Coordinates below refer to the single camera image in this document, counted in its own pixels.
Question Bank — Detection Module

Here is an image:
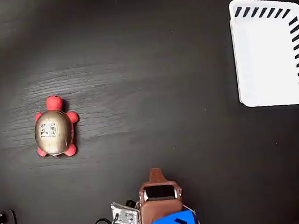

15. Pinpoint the red turtle toy gold shell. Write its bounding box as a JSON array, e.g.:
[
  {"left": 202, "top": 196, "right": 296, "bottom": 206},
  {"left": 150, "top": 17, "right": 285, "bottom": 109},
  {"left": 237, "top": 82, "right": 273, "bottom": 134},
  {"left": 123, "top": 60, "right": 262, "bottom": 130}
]
[{"left": 29, "top": 92, "right": 85, "bottom": 161}]

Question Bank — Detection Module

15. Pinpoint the white plastic basket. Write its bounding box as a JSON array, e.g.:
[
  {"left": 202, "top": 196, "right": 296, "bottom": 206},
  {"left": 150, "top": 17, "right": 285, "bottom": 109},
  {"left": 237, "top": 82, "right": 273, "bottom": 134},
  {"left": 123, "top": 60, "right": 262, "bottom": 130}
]
[{"left": 226, "top": 0, "right": 299, "bottom": 113}]

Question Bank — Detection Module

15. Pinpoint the white red black servo wire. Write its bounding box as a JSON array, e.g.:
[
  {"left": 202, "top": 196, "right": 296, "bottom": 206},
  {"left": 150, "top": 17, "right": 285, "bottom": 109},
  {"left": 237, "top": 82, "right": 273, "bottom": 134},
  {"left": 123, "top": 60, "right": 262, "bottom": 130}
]
[{"left": 183, "top": 203, "right": 202, "bottom": 224}]

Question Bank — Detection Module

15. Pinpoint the camera circuit board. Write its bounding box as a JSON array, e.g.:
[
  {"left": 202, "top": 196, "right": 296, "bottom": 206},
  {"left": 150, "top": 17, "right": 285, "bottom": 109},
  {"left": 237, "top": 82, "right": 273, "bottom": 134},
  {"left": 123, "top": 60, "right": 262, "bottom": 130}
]
[{"left": 110, "top": 199, "right": 142, "bottom": 224}]

